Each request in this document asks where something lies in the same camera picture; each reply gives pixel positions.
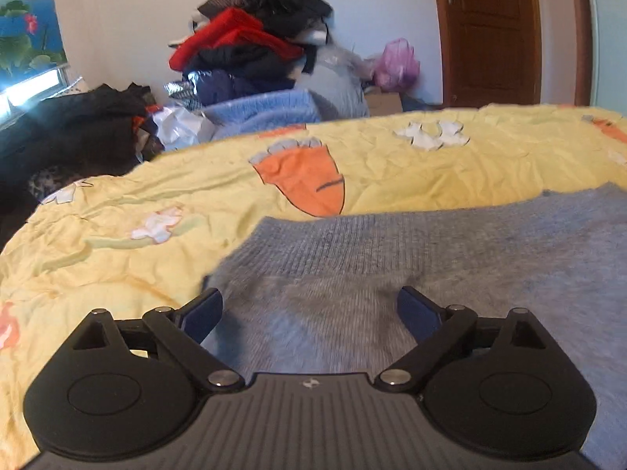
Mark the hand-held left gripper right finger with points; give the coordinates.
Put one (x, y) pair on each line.
(416, 311)

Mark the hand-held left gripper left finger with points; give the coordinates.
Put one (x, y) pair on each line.
(203, 311)

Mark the grey sweater with navy sleeves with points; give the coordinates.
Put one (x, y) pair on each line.
(392, 254)

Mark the pile of dark and red clothes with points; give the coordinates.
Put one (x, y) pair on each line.
(245, 44)

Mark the yellow printed bedsheet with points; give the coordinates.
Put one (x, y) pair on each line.
(147, 196)

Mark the white crumpled plastic bag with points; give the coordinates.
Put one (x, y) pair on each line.
(179, 127)

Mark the cardboard box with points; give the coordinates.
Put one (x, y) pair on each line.
(384, 104)

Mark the light blue fleece blanket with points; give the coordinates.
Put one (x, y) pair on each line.
(264, 110)

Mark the black coat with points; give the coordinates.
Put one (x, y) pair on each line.
(73, 127)

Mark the pink plastic bag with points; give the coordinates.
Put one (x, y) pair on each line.
(397, 63)

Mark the window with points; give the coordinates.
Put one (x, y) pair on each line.
(34, 85)

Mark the brown wooden door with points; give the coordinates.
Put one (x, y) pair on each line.
(490, 34)

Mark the light blue wardrobe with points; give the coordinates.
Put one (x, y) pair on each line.
(610, 34)

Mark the lotus print window blind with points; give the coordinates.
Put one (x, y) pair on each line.
(24, 24)

